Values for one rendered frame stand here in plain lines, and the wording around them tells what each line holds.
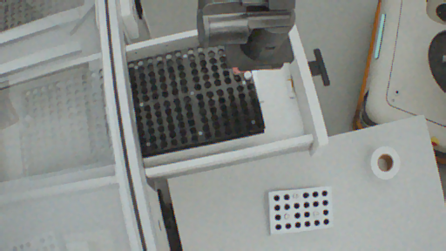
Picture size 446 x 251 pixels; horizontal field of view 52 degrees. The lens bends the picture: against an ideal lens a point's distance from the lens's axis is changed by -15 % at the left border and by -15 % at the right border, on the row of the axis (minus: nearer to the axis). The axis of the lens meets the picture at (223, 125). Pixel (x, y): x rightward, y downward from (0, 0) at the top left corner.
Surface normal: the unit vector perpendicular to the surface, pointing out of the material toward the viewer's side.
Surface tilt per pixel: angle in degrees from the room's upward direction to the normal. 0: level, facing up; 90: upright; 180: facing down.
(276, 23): 10
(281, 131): 0
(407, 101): 0
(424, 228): 0
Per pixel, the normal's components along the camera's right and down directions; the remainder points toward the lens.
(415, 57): -0.02, -0.25
